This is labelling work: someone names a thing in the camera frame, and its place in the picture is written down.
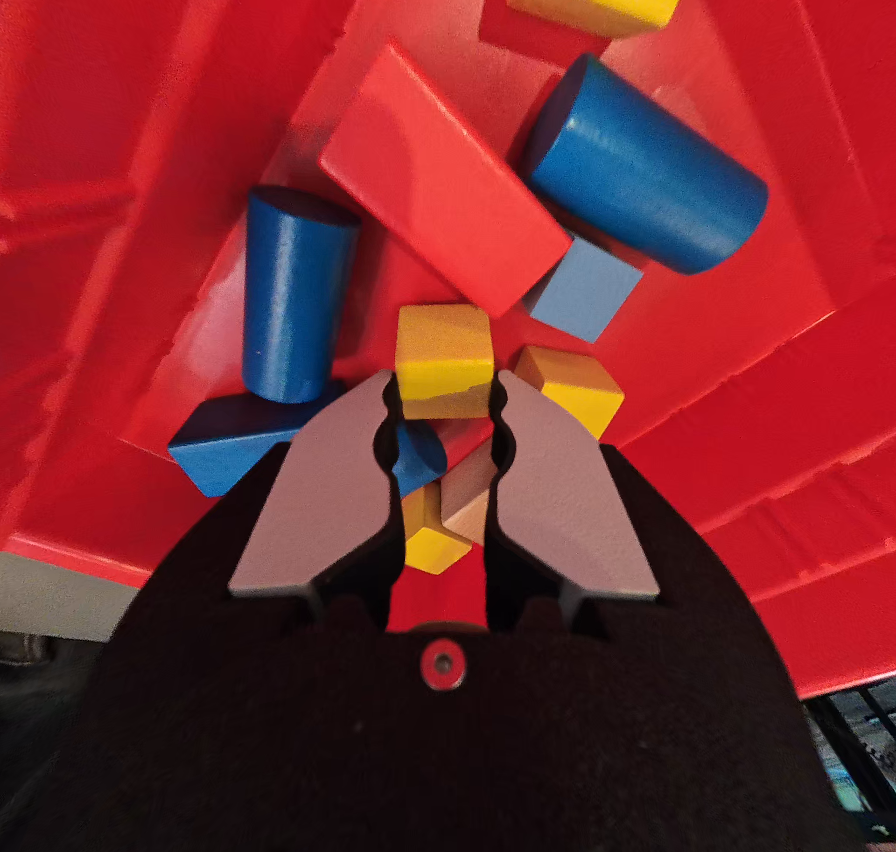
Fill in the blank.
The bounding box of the light blue wooden cube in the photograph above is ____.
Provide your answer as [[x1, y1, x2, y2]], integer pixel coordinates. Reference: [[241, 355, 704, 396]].
[[524, 234, 646, 345]]

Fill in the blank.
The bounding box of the blue wooden cylinder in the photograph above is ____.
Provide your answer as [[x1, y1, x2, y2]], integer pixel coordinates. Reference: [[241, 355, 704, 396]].
[[523, 52, 770, 276], [241, 185, 362, 405]]

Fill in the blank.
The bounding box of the natural wooden block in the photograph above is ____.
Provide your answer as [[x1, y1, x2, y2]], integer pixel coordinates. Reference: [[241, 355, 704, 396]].
[[440, 444, 498, 546]]

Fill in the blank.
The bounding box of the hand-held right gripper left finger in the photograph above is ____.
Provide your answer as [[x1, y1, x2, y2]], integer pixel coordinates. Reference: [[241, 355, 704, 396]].
[[229, 370, 407, 601]]

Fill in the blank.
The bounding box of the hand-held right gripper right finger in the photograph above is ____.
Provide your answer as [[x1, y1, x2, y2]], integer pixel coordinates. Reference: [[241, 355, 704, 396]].
[[483, 370, 659, 601]]

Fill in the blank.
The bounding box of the red plastic bin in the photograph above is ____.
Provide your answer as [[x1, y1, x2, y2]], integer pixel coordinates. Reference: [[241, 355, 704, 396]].
[[0, 0, 896, 699]]

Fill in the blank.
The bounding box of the red wooden block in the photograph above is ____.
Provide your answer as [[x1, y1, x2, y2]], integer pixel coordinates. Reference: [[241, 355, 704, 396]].
[[320, 43, 574, 321]]

